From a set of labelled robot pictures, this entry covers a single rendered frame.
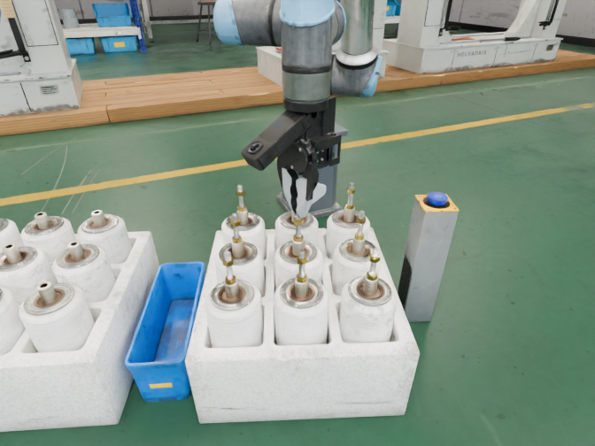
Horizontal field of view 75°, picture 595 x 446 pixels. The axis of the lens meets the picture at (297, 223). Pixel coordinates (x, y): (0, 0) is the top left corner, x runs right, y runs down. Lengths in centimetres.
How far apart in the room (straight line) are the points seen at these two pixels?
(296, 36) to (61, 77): 208
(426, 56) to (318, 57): 278
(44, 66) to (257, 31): 203
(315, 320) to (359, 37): 75
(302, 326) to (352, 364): 11
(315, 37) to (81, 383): 67
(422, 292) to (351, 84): 61
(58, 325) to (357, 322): 49
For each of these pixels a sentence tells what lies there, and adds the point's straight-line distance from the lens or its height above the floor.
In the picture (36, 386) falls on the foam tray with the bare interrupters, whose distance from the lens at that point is 83.
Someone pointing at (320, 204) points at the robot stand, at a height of 4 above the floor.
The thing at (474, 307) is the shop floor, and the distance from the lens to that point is 110.
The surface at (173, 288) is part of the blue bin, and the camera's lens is 104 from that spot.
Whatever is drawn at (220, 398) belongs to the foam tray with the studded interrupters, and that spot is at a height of 8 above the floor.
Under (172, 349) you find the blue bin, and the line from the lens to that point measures 96.
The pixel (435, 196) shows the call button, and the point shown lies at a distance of 85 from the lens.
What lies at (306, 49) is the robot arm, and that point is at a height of 62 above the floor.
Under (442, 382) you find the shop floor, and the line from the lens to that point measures 92.
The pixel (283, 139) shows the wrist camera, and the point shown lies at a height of 50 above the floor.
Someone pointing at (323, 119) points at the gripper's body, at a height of 51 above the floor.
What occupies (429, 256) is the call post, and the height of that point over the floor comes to 20.
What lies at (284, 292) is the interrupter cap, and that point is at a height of 25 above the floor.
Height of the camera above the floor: 71
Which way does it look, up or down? 32 degrees down
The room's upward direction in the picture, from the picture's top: straight up
